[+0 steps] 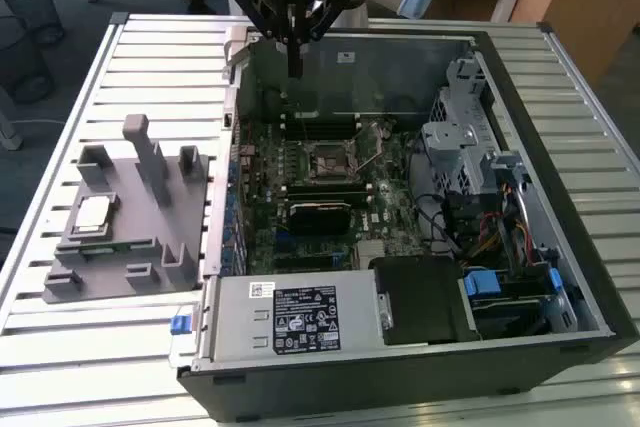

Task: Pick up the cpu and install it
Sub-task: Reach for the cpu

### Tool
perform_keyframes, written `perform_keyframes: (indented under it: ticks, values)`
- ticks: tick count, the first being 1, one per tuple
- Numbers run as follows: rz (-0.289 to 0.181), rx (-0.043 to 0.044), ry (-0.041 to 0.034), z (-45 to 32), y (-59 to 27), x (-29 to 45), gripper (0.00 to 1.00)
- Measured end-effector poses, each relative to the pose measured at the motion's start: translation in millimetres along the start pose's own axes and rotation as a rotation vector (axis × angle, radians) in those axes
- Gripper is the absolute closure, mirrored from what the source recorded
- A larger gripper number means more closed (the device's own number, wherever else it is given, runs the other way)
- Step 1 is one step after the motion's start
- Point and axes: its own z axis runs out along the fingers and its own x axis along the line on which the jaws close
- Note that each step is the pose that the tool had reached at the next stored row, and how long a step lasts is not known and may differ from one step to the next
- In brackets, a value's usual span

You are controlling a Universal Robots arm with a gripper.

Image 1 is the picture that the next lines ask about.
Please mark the silver power supply unit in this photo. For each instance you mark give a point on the silver power supply unit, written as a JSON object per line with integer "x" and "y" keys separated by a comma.
{"x": 235, "y": 312}

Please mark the CPU socket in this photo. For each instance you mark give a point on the CPU socket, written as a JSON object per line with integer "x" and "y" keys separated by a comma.
{"x": 325, "y": 162}

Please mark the black PC case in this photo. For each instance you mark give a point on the black PC case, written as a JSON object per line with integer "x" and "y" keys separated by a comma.
{"x": 350, "y": 387}

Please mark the green motherboard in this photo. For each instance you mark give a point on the green motherboard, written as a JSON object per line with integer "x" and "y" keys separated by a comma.
{"x": 405, "y": 212}

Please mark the black plastic shroud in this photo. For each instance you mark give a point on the black plastic shroud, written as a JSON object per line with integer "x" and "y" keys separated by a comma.
{"x": 425, "y": 297}

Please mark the silver chipset heatsink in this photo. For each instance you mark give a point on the silver chipset heatsink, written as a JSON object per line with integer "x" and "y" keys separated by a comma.
{"x": 374, "y": 253}

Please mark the wooden cabinet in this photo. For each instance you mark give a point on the wooden cabinet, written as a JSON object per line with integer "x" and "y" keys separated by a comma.
{"x": 590, "y": 7}

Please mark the silver CPU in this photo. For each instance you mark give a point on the silver CPU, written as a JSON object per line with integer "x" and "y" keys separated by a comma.
{"x": 92, "y": 214}

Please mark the blue case latch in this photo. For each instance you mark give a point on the blue case latch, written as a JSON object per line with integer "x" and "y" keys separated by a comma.
{"x": 180, "y": 324}

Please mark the grey parts rack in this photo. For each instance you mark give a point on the grey parts rack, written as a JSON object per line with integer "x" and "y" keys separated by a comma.
{"x": 135, "y": 227}

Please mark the green RAM stick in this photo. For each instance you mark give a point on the green RAM stick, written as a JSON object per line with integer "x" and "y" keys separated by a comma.
{"x": 122, "y": 247}

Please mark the hard disk in blue carrier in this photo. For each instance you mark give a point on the hard disk in blue carrier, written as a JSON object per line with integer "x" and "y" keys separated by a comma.
{"x": 480, "y": 284}

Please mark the blue plastic clip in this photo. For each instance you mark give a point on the blue plastic clip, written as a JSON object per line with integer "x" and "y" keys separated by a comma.
{"x": 554, "y": 281}

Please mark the thin metal locking lever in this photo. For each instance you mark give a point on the thin metal locking lever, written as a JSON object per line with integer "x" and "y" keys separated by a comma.
{"x": 305, "y": 127}

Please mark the small black graphics card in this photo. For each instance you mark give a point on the small black graphics card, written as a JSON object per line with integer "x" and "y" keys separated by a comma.
{"x": 320, "y": 219}

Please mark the grey metal drive cage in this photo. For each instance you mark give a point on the grey metal drive cage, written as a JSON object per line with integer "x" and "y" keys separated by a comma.
{"x": 445, "y": 142}

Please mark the white metal desk leg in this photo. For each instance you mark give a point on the white metal desk leg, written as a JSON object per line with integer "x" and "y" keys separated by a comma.
{"x": 10, "y": 132}

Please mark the black expansion slot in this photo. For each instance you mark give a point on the black expansion slot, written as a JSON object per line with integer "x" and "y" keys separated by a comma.
{"x": 302, "y": 262}

